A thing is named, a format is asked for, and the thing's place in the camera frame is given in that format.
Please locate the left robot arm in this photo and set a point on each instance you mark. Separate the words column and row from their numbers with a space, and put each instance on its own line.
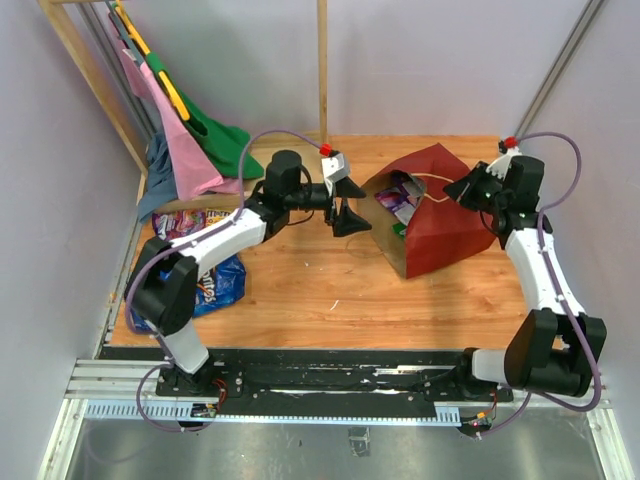
column 163, row 285

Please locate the red brown paper bag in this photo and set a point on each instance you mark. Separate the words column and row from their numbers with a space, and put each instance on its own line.
column 441, row 232

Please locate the green yellow candy bag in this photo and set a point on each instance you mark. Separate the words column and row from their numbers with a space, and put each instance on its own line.
column 400, row 230

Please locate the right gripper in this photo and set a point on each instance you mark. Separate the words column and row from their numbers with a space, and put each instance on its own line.
column 462, row 189

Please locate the grey slotted cable duct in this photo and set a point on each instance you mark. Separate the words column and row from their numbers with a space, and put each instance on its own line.
column 386, row 413

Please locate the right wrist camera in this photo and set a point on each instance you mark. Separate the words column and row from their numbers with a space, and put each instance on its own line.
column 500, row 166

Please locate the blue grey cloth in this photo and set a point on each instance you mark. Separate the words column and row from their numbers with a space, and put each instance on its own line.
column 161, row 185

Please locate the aluminium frame post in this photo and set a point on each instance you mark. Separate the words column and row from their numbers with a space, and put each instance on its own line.
column 577, row 34
column 100, row 33

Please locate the left aluminium frame post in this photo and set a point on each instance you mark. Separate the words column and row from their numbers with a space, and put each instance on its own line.
column 100, row 33

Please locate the right aluminium frame post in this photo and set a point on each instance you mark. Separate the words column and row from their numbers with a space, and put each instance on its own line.
column 577, row 34

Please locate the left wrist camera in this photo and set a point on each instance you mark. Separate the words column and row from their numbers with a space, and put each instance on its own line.
column 334, row 169

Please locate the purple berries candy bag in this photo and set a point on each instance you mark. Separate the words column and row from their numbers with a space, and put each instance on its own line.
column 404, row 195

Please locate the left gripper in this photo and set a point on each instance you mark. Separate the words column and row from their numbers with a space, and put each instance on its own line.
column 346, row 223

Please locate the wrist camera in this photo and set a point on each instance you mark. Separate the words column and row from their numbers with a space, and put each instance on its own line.
column 334, row 169
column 500, row 166

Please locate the front aluminium rail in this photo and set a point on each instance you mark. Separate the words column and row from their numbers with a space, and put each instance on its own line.
column 106, row 379

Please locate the green cloth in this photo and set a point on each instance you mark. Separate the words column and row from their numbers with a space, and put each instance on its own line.
column 223, row 145

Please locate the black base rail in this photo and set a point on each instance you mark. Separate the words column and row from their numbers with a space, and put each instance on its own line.
column 352, row 377

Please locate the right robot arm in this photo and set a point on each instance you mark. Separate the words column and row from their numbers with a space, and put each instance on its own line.
column 556, row 348

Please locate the blue chips bag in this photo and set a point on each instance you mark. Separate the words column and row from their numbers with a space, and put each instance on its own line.
column 218, row 288

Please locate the yellow hanger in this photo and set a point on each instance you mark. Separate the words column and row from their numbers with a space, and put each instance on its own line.
column 163, row 78

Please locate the pink cloth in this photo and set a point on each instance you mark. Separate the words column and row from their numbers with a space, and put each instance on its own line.
column 193, row 172

